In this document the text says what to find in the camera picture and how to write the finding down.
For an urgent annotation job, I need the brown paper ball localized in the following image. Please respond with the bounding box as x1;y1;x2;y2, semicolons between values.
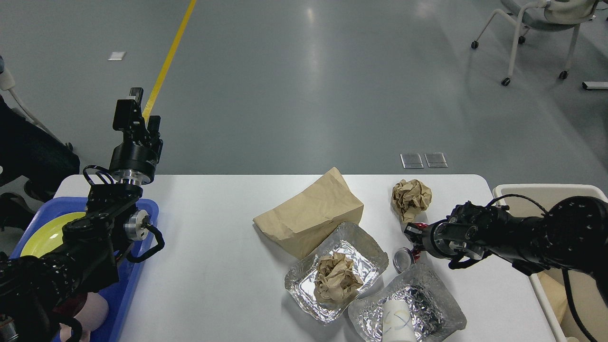
313;252;363;304
391;179;432;224

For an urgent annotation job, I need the foil tray with paper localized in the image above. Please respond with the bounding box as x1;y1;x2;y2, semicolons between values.
285;222;389;325

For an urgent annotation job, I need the crushed red drink can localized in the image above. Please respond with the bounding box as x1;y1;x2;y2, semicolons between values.
392;222;425;274

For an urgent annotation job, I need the blue plastic tray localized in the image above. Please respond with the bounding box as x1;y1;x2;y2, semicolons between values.
11;197;159;342

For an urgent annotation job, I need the seated person in dark clothes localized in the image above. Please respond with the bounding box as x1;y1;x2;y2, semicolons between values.
0;55;80;233

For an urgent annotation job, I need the yellow plastic plate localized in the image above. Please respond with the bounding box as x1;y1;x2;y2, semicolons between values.
19;212;85;257

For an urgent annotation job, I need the white wheeled chair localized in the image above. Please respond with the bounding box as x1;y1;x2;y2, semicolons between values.
471;0;599;86

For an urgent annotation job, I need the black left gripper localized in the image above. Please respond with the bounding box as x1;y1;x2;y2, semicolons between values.
109;87;163;186

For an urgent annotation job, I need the left metal floor plate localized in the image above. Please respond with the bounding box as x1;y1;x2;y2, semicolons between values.
400;153;424;170

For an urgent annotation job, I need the small brown paper bag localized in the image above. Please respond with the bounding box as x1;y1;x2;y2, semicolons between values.
538;272;568;324

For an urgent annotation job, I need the metal floor plate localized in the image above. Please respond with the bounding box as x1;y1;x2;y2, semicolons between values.
424;153;449;168
400;153;424;170

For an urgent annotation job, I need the pink mug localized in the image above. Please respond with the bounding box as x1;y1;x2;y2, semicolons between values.
55;292;109;342

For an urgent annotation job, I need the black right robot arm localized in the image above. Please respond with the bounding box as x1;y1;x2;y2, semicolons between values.
402;196;608;342

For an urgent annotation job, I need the grey bar on floor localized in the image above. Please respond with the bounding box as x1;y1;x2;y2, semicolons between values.
581;81;608;91

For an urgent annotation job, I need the white paper cup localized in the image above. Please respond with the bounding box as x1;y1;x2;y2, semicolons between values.
381;299;417;342

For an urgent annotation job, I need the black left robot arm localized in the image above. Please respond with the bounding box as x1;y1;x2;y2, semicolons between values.
1;87;165;342

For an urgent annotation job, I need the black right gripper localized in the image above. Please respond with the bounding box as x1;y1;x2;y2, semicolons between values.
404;221;456;259

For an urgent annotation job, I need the large brown paper bag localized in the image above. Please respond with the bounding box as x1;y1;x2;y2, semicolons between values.
253;167;363;259

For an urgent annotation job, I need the foil tray with cup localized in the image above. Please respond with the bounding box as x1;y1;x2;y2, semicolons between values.
348;263;467;342

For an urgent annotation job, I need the right metal floor plate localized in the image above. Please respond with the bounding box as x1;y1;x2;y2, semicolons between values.
424;153;449;168

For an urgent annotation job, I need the beige plastic bin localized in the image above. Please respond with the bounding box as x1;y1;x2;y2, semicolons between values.
492;184;607;342

